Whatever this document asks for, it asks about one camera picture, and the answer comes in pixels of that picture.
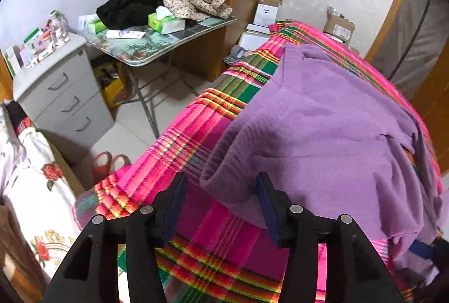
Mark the white rose print bedding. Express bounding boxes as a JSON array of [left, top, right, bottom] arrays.
[[0, 100, 88, 290]]

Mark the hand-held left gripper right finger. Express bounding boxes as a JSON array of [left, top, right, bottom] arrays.
[[256, 171, 404, 303]]

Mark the wooden door frame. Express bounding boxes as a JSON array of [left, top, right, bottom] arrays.
[[365, 0, 413, 61]]

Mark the clear plastic door curtain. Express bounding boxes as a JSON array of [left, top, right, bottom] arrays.
[[370, 0, 449, 89]]

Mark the grey drawer cabinet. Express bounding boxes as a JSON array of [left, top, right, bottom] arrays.
[[12, 32, 116, 165]]

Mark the pink green plaid bedsheet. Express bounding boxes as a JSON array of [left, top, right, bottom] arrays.
[[72, 20, 444, 303]]

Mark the white tube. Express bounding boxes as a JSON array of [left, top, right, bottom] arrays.
[[106, 29, 146, 40]]

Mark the green tissue pack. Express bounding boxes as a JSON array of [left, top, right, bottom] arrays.
[[147, 6, 186, 34], [78, 15, 107, 34]]

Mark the folding table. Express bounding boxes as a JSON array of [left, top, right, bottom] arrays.
[[79, 13, 238, 139]]

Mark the yellow bag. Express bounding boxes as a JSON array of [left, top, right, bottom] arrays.
[[92, 58, 131, 109]]

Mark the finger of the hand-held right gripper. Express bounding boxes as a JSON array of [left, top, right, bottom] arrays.
[[409, 240, 436, 260]]

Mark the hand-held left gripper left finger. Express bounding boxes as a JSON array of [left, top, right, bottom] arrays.
[[41, 171, 188, 303]]

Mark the red slipper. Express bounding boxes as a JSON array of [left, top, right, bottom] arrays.
[[111, 154, 132, 172], [92, 152, 113, 184]]

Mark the flat white box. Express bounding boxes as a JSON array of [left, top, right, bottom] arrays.
[[246, 23, 272, 36], [239, 33, 271, 52]]

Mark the brown cardboard box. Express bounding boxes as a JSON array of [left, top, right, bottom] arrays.
[[323, 6, 356, 42]]

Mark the purple knit sweater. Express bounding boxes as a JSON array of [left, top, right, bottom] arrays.
[[200, 43, 444, 268]]

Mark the white cardboard box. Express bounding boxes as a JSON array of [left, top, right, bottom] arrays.
[[253, 0, 283, 26]]

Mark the wooden bed frame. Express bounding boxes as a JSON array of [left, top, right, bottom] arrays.
[[47, 138, 86, 196]]

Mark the wooden door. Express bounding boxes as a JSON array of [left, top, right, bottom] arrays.
[[407, 43, 449, 149]]

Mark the black garment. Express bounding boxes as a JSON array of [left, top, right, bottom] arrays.
[[96, 0, 165, 31]]

